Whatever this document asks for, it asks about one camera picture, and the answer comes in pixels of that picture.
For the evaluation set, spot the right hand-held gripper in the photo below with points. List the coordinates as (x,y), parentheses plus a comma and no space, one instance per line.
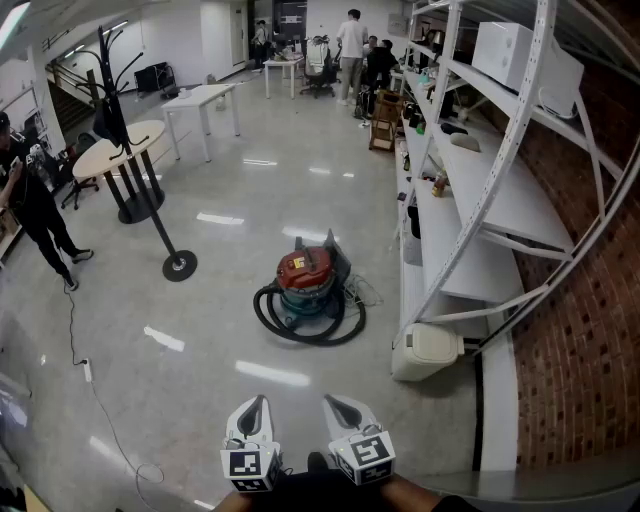
(367,452)

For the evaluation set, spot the person's left forearm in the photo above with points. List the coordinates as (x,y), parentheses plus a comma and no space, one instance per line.
(240,502)

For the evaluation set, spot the black bag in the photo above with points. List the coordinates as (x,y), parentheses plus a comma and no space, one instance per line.
(112,125)

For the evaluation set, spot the black office chair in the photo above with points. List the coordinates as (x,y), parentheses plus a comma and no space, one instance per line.
(82,185)
(316,60)

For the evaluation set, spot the person's black clothing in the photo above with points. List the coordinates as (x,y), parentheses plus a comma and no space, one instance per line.
(325,492)

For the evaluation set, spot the person's right forearm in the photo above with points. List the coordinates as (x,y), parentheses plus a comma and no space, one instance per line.
(405,495)

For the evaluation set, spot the white desk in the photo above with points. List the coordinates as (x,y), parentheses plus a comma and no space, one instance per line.
(200,95)
(282,62)

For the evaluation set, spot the ceiling light tube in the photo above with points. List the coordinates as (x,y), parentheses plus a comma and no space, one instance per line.
(12,25)

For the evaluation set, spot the black object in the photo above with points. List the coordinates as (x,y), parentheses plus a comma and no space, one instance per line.
(414,225)

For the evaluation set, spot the amber drink bottle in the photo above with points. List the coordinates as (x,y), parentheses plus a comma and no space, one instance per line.
(439,187)

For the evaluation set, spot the white metal shelving unit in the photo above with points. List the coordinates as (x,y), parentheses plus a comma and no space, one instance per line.
(500,200)

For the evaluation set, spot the round wooden table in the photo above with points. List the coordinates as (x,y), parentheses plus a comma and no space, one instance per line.
(115,150)

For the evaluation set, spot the black coat rack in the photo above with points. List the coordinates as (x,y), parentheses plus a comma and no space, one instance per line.
(172,272)

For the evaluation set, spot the white power strip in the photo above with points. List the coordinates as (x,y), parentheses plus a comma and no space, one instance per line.
(87,371)

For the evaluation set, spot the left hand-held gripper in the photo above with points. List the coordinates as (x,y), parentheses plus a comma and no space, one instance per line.
(246,465)

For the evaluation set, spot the white trash bin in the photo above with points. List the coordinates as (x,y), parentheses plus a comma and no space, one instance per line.
(430,350)

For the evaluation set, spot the wooden step stool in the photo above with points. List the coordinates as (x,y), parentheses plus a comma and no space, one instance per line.
(385,125)

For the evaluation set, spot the staircase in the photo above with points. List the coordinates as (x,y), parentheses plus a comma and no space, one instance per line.
(70,105)

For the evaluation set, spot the red vacuum cleaner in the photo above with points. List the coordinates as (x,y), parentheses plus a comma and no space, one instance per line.
(305,265)

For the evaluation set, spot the white box appliance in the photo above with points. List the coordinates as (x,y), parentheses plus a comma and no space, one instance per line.
(505,50)

